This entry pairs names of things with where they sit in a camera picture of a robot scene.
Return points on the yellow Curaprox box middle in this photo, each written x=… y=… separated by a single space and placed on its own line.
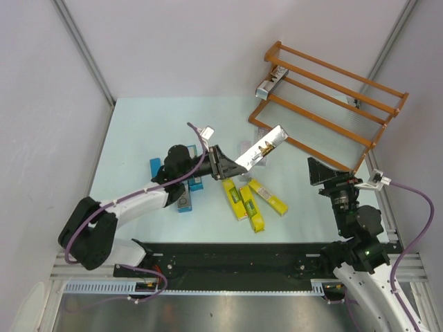
x=252 y=209

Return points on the white slotted cable duct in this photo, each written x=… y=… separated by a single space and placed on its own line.
x=110 y=287

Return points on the blue toothpaste box with barcode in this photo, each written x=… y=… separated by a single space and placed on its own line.
x=195 y=183

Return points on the lilac text-side toothpaste box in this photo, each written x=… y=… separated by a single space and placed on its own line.
x=244 y=146

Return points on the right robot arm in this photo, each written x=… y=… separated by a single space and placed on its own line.
x=359 y=260

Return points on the yellow curaprox box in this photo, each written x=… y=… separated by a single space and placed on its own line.
x=234 y=199
x=252 y=209
x=278 y=205

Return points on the lilac Protefix toothpaste box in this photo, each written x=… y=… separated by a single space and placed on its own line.
x=259 y=134

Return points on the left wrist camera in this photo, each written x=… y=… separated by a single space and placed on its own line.
x=205 y=134

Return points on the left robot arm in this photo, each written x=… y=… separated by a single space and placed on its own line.
x=89 y=236

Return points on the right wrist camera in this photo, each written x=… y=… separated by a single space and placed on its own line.
x=376 y=181

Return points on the blue toothpaste box far left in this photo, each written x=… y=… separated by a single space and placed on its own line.
x=155 y=166

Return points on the aluminium frame rail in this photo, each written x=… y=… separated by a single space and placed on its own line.
x=410 y=268

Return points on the yellow Curaprox box right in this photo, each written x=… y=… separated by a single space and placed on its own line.
x=278 y=205

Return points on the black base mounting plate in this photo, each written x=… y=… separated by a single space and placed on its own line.
x=237 y=266

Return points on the silver black R&O charcoal box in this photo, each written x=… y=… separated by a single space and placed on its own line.
x=267 y=86

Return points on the white blue R&O box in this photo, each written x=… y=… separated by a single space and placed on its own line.
x=184 y=203

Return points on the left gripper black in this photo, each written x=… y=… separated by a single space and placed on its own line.
x=223 y=167

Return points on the yellow Curaprox box left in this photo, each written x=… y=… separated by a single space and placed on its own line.
x=234 y=199

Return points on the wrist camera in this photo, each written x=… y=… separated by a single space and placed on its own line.
x=205 y=134
x=376 y=181

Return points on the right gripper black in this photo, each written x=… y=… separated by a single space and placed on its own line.
x=345 y=181

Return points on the orange wooden shelf rack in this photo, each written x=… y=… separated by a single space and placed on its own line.
x=330 y=113

